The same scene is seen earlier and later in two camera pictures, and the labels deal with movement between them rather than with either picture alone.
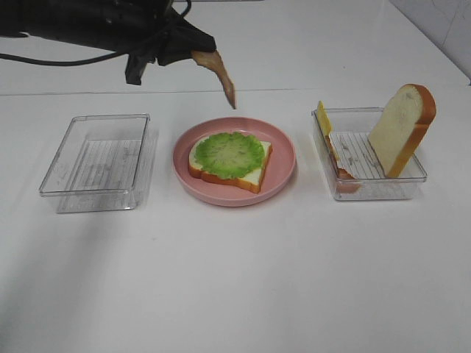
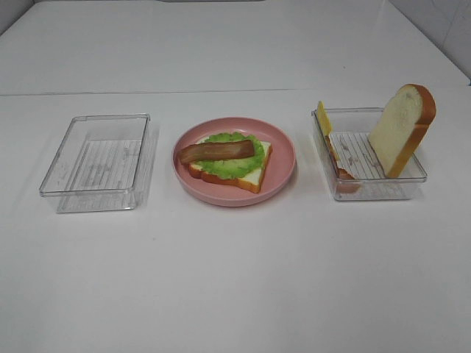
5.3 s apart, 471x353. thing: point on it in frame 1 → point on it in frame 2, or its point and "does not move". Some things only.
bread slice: (252, 182) does not move
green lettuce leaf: (229, 155) does not move
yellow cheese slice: (324, 121) does not move
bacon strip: (210, 59) → (215, 150)
